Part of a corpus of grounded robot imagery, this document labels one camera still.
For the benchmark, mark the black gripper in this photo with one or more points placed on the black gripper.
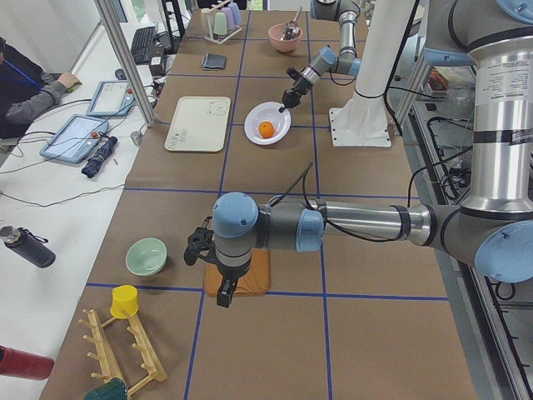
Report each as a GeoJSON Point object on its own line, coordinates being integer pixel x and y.
{"type": "Point", "coordinates": [230, 273]}
{"type": "Point", "coordinates": [298, 87]}

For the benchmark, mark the white round plate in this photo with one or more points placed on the white round plate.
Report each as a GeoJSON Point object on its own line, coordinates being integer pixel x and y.
{"type": "Point", "coordinates": [267, 111]}

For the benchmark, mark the orange mandarin fruit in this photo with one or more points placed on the orange mandarin fruit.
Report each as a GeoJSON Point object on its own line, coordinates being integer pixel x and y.
{"type": "Point", "coordinates": [266, 129]}

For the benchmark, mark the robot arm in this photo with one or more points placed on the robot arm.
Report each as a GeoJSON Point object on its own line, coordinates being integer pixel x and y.
{"type": "Point", "coordinates": [491, 230]}
{"type": "Point", "coordinates": [344, 62]}

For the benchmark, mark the brown wooden tray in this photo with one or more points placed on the brown wooden tray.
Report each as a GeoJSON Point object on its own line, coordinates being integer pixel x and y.
{"type": "Point", "coordinates": [256, 282]}

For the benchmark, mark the white bear tray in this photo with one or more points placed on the white bear tray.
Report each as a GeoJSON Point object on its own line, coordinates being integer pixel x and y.
{"type": "Point", "coordinates": [199, 124]}

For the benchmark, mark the person's hand on mouse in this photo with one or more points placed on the person's hand on mouse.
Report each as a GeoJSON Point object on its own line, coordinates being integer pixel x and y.
{"type": "Point", "coordinates": [69, 81]}

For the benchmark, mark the mint green bowl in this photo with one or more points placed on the mint green bowl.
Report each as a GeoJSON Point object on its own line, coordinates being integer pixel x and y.
{"type": "Point", "coordinates": [146, 257]}

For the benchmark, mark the pink bowl with ice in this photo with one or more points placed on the pink bowl with ice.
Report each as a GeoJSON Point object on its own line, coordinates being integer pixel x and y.
{"type": "Point", "coordinates": [282, 41]}

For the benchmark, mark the grey folded cloth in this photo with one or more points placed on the grey folded cloth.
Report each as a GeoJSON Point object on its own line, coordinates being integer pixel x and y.
{"type": "Point", "coordinates": [214, 62]}

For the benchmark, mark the yellow plastic cup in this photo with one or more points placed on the yellow plastic cup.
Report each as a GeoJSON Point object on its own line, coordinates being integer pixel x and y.
{"type": "Point", "coordinates": [124, 302]}

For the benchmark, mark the green pastel cup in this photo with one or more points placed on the green pastel cup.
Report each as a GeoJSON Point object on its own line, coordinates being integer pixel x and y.
{"type": "Point", "coordinates": [219, 25]}

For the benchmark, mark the purple pastel cup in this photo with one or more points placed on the purple pastel cup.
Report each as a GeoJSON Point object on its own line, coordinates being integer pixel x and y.
{"type": "Point", "coordinates": [228, 17]}

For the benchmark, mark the blue pastel cup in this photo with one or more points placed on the blue pastel cup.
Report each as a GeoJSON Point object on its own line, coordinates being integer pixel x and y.
{"type": "Point", "coordinates": [236, 13]}

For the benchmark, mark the light wooden rack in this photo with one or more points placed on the light wooden rack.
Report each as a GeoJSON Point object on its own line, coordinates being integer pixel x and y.
{"type": "Point", "coordinates": [123, 350]}

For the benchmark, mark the dark green cup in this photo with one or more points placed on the dark green cup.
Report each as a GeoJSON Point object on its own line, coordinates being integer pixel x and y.
{"type": "Point", "coordinates": [115, 389]}

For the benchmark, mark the black keyboard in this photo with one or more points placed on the black keyboard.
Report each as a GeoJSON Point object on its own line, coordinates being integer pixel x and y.
{"type": "Point", "coordinates": [143, 43]}

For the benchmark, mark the folded dark blue umbrella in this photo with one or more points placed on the folded dark blue umbrella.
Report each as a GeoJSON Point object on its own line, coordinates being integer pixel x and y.
{"type": "Point", "coordinates": [95, 163]}

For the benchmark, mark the upper teach pendant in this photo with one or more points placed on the upper teach pendant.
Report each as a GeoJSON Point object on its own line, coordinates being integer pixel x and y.
{"type": "Point", "coordinates": [111, 99]}

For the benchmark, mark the teach pendant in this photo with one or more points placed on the teach pendant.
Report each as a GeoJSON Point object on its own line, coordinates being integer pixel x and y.
{"type": "Point", "coordinates": [111, 99]}
{"type": "Point", "coordinates": [76, 139]}

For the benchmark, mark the black bottle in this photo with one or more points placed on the black bottle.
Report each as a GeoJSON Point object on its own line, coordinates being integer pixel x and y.
{"type": "Point", "coordinates": [30, 247]}

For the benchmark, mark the lower teach pendant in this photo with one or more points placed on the lower teach pendant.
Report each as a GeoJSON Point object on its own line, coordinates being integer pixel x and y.
{"type": "Point", "coordinates": [76, 139]}

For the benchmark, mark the red bottle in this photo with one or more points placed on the red bottle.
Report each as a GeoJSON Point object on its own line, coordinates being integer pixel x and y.
{"type": "Point", "coordinates": [19, 364]}

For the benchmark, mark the seated person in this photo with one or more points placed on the seated person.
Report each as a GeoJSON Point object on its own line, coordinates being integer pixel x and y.
{"type": "Point", "coordinates": [27, 91]}

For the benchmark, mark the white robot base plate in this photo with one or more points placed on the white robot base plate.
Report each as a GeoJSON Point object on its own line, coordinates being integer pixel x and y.
{"type": "Point", "coordinates": [359, 127]}

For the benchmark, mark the white wire cup rack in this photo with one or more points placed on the white wire cup rack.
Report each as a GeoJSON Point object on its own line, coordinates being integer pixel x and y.
{"type": "Point", "coordinates": [219, 38]}

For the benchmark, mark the wooden rack handle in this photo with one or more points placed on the wooden rack handle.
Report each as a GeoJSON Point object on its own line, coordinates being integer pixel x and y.
{"type": "Point", "coordinates": [213, 4]}

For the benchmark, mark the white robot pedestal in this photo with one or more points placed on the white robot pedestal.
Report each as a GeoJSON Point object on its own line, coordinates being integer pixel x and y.
{"type": "Point", "coordinates": [389, 23]}

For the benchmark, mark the aluminium frame post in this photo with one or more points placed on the aluminium frame post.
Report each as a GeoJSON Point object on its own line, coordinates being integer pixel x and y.
{"type": "Point", "coordinates": [110, 21]}

